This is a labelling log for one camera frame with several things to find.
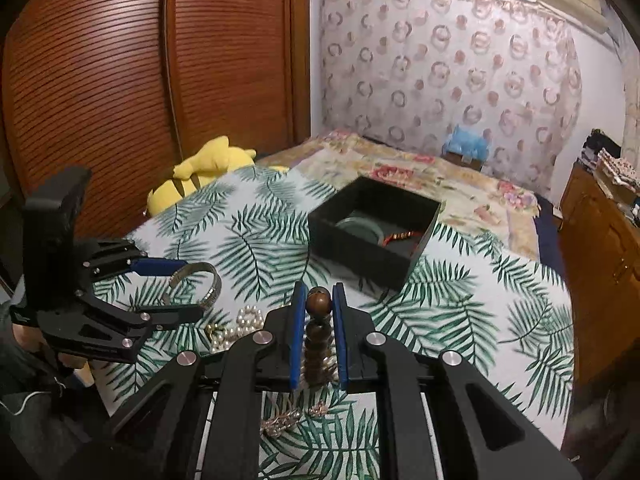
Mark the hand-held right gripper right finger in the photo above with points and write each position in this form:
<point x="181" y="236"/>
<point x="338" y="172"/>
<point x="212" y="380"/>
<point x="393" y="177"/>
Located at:
<point x="340" y="336"/>

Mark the brown wooden wardrobe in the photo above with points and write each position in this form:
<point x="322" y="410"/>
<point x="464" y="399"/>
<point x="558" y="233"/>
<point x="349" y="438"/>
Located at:
<point x="100" y="85"/>

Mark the small rhinestone brooch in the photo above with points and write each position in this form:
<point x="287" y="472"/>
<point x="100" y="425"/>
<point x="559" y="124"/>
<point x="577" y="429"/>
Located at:
<point x="317" y="410"/>

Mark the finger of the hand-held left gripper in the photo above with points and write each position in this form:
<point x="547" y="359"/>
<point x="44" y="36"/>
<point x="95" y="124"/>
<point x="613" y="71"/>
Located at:
<point x="160" y="267"/>
<point x="172" y="314"/>

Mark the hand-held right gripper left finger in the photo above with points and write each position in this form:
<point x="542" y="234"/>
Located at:
<point x="299" y="336"/>

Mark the pile of folded clothes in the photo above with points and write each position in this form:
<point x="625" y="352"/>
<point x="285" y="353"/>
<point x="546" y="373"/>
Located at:
<point x="612" y="165"/>

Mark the blue plush toy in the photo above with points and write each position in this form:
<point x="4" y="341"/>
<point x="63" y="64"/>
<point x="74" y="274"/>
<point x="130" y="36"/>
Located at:
<point x="467" y="140"/>

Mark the person's dark clothing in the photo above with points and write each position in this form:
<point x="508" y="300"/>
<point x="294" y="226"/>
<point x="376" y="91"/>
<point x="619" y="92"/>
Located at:
<point x="35" y="430"/>

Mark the green jade bangle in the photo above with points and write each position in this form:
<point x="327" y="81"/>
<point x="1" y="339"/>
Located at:
<point x="376" y="236"/>

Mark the person's left hand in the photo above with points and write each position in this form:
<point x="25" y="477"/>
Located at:
<point x="76" y="363"/>

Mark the silver bangle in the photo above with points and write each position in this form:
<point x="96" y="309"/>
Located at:
<point x="213" y="287"/>

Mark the black jewelry box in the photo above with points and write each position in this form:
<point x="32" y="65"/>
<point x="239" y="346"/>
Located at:
<point x="352" y="256"/>

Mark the yellow plush toy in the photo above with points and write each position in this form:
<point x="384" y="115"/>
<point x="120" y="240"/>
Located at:
<point x="215" y="157"/>

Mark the green leaf print blanket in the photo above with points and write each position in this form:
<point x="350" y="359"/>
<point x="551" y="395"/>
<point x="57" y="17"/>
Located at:
<point x="452" y="310"/>

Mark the floral bed sheet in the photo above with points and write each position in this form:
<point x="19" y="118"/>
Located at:
<point x="465" y="200"/>

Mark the brown wooden cabinet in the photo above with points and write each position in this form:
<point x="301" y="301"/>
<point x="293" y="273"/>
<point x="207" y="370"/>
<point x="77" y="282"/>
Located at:
<point x="605" y="260"/>

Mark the large rhinestone brooch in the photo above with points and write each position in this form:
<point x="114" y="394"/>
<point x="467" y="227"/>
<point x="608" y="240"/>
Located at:
<point x="280" y="422"/>

